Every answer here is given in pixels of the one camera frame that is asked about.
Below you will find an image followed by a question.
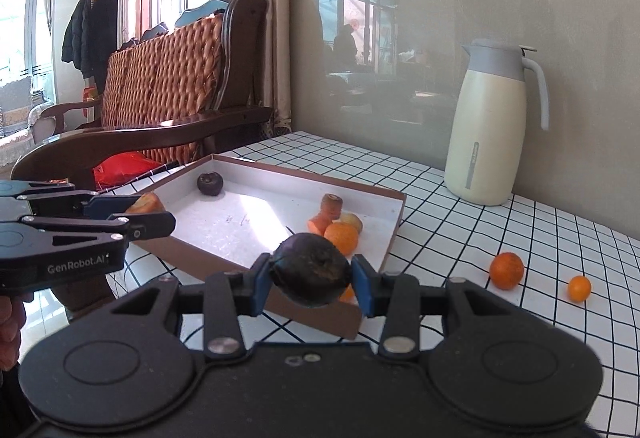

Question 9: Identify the orange quilted sofa cushion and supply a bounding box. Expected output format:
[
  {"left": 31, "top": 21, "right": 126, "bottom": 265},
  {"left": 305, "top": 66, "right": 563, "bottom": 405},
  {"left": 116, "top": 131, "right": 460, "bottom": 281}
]
[{"left": 98, "top": 12, "right": 226, "bottom": 167}]

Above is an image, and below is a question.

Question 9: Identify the dark mangosteen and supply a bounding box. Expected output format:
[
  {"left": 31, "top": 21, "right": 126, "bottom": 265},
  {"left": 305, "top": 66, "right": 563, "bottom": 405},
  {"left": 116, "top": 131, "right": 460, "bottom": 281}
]
[
  {"left": 196, "top": 172, "right": 224, "bottom": 197},
  {"left": 269, "top": 232, "right": 352, "bottom": 308}
]

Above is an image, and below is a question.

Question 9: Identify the person's left hand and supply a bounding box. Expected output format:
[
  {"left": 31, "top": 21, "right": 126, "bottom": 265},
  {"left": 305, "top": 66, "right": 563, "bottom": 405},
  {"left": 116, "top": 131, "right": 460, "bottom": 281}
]
[{"left": 0, "top": 295, "right": 32, "bottom": 372}]

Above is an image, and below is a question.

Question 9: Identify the black hanging coat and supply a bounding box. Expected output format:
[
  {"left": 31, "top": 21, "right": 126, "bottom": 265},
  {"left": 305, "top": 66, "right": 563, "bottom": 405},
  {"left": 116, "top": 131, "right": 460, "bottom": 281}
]
[{"left": 61, "top": 0, "right": 118, "bottom": 95}]

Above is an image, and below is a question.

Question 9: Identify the orange tangerine in box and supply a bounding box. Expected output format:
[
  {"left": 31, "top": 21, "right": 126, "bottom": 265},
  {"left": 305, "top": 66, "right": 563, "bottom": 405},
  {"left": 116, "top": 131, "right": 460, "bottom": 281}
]
[{"left": 323, "top": 221, "right": 359, "bottom": 256}]

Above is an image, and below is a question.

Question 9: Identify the orange carrot piece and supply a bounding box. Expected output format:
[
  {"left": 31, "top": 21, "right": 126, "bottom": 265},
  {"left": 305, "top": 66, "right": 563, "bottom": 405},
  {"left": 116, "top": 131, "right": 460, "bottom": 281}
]
[{"left": 307, "top": 213, "right": 333, "bottom": 237}]

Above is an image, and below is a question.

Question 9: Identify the cream thermos jug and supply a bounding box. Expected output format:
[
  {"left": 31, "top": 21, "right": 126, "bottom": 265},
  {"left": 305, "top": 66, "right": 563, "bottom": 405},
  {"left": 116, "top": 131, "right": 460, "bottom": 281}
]
[{"left": 444, "top": 39, "right": 550, "bottom": 206}]

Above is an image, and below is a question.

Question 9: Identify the red plastic bag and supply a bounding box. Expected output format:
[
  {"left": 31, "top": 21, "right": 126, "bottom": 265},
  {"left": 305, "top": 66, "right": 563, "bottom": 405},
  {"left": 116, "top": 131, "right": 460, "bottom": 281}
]
[{"left": 93, "top": 151, "right": 162, "bottom": 190}]

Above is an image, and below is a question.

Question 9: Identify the large textured orange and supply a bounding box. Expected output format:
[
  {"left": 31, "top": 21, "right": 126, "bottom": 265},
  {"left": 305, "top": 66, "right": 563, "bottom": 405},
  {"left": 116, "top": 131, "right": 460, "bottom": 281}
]
[{"left": 489, "top": 252, "right": 525, "bottom": 291}]

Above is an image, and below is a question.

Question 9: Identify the brown carrot stub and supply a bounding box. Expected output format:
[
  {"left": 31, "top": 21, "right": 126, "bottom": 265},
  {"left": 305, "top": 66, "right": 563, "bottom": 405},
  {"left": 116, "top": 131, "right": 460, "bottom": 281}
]
[{"left": 320, "top": 193, "right": 343, "bottom": 221}]

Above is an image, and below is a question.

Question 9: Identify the small orange tangerine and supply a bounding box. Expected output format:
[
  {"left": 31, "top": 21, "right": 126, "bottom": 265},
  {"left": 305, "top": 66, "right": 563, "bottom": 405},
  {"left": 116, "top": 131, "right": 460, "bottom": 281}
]
[{"left": 566, "top": 276, "right": 592, "bottom": 304}]

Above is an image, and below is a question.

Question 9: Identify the orange tangerine front of box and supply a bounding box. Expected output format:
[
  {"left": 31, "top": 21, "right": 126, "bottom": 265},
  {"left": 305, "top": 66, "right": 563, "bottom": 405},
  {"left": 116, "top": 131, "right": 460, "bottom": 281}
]
[{"left": 340, "top": 287, "right": 355, "bottom": 304}]

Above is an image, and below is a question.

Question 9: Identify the dark wooden sofa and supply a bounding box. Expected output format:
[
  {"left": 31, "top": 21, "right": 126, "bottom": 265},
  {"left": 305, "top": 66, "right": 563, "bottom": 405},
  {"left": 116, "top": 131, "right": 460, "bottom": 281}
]
[{"left": 8, "top": 0, "right": 276, "bottom": 319}]

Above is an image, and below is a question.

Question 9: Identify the dark mangosteen in box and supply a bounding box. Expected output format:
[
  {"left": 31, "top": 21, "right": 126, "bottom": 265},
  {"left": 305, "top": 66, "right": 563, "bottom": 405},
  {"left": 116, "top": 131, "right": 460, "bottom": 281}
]
[{"left": 196, "top": 172, "right": 224, "bottom": 197}]

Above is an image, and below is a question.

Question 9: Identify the brown shallow cardboard box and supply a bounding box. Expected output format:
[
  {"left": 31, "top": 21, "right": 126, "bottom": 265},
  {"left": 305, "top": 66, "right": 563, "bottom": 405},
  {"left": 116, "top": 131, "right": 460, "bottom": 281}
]
[{"left": 138, "top": 155, "right": 406, "bottom": 338}]

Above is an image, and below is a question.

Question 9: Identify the small yellowish fruit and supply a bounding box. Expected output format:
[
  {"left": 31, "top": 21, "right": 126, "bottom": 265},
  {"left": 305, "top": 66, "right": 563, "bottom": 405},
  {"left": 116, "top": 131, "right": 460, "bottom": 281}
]
[{"left": 337, "top": 213, "right": 363, "bottom": 233}]

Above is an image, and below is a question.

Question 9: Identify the tan round food piece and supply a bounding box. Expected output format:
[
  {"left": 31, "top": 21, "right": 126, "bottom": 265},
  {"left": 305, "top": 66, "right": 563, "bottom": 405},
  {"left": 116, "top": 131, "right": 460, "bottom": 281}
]
[{"left": 125, "top": 192, "right": 165, "bottom": 214}]

